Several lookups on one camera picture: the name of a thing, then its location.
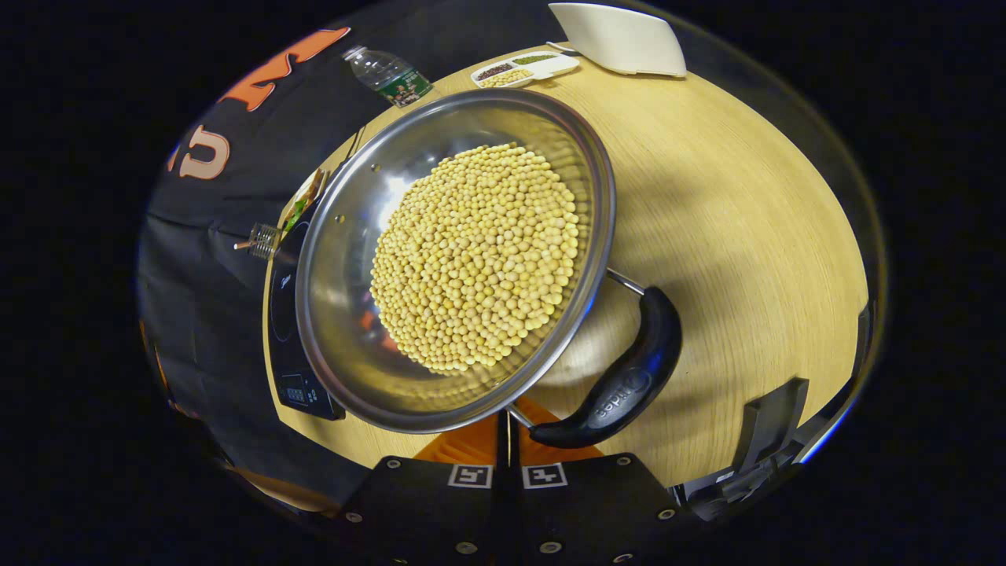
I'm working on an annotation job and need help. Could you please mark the pile of yellow soybeans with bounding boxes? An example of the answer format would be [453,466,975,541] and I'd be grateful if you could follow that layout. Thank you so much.
[369,141,582,374]

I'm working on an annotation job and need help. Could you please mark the white toaster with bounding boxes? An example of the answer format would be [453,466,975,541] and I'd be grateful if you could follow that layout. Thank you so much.
[548,2,688,78]

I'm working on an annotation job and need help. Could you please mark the small clear glass jar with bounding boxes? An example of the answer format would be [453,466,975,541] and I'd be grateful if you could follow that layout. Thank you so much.
[233,223,282,260]

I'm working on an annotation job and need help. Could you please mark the black induction cooktop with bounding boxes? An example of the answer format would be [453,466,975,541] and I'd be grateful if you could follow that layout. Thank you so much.
[267,200,347,421]

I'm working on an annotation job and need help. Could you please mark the white divided bean dish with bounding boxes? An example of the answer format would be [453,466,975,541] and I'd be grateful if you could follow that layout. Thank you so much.
[470,51,581,89]

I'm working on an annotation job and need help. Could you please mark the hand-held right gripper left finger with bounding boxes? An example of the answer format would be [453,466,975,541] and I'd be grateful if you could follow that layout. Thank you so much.
[334,409,512,566]

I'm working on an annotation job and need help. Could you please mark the sandwich on white plate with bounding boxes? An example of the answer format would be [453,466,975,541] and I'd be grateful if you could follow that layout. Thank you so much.
[281,169,331,233]

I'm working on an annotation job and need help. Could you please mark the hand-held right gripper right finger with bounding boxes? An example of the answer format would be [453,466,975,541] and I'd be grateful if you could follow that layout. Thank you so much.
[507,397,692,565]

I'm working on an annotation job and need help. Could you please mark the steel pot with black handle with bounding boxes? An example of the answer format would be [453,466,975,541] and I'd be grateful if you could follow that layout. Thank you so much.
[295,88,683,450]

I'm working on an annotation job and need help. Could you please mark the clear plastic water bottle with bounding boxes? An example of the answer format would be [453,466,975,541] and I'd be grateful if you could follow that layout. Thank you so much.
[343,46,434,108]

